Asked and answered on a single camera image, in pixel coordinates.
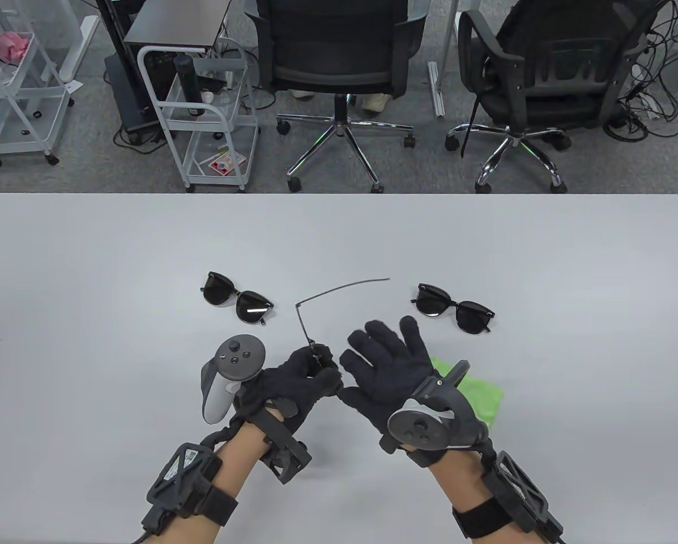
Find person's left hand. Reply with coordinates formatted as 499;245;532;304
234;345;344;437

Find person's right hand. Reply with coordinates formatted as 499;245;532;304
339;316;437;437

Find black thin-armed sunglasses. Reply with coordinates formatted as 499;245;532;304
295;277;391;369

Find black thick-framed sunglasses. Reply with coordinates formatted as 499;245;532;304
411;283;496;335

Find green cleaning cloth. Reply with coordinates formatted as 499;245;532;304
429;356;506;427

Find black sunglasses gold metal bridge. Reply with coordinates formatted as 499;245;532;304
200;272;276;327

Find person's left forearm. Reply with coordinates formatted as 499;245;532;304
160;420;285;544

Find grey VR controller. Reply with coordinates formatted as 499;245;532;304
379;360;492;468
201;335;267;424

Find black sensor box white label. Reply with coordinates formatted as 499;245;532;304
142;442;224;533

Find black wrist sensor box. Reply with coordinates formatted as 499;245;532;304
482;450;563;544

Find red white packet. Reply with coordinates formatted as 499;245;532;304
206;152;248;176

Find white desk leg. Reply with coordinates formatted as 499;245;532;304
61;16;100;83
428;0;464;118

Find black office chair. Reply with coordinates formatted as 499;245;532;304
244;0;430;194
445;0;665;194

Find black bottle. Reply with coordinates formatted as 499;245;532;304
173;54;205;118

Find black computer tower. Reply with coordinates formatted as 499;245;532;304
104;52;167;145

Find white power strip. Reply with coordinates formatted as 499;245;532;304
628;63;665;121

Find dark side table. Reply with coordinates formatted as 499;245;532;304
96;0;233;57

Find white mesh utility cart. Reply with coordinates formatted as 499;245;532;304
0;0;76;168

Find pink cloth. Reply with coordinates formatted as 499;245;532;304
0;27;33;62

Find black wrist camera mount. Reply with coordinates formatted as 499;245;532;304
248;405;312;484

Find black cable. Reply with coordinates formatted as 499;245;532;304
199;419;244;454

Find black wrist strap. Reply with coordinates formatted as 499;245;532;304
200;484;239;528
452;499;512;539

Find white rounded-handle cart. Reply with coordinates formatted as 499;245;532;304
138;40;261;193

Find tangle of black cables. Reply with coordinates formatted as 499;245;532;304
602;0;678;142

